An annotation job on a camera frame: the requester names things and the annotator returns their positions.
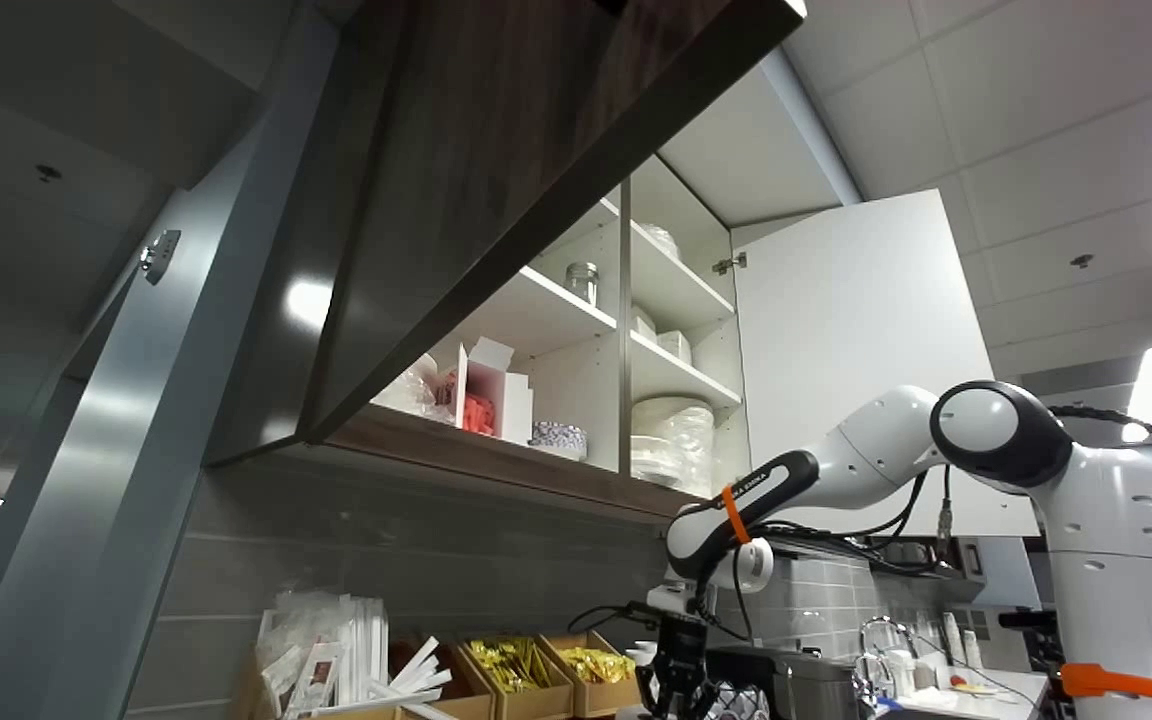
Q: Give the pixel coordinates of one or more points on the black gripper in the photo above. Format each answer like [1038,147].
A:
[677,677]

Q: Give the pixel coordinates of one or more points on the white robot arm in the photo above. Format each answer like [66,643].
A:
[985,429]

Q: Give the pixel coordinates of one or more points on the wooden condiment organizer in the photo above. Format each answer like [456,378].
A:
[539,677]

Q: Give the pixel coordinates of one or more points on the stack of plates in plastic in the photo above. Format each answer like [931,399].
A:
[675,439]

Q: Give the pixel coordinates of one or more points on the red white box on shelf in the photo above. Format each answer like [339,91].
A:
[489,399]

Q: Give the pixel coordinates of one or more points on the white packets bundle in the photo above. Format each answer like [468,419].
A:
[330,659]

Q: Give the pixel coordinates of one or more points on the white cabinet door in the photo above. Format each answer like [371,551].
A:
[842,310]

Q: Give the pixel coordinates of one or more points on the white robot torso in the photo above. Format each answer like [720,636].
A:
[1099,521]

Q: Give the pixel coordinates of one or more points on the open white wall cabinet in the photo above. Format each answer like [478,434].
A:
[451,149]

